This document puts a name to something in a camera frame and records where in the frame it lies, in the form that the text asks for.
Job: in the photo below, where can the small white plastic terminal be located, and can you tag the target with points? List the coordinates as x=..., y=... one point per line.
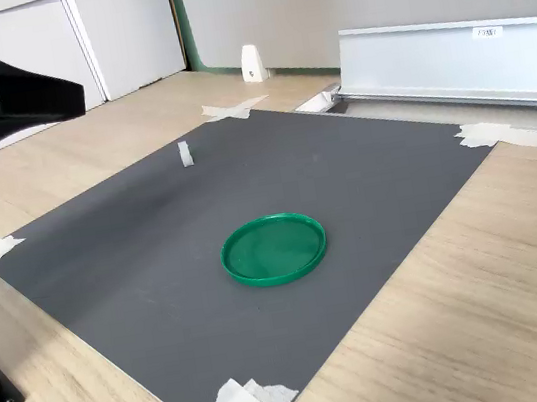
x=186, y=155

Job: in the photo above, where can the round green lid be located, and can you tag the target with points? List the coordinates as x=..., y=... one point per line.
x=276, y=255

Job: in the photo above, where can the white panel board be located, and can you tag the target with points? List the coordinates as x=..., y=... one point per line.
x=131, y=29
x=21, y=35

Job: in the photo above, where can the dark grey mat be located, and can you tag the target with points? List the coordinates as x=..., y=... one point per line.
x=159, y=278

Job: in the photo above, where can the small white printed label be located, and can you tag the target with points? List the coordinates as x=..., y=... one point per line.
x=487, y=32

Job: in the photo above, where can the small white partition bracket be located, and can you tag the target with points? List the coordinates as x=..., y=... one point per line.
x=252, y=64

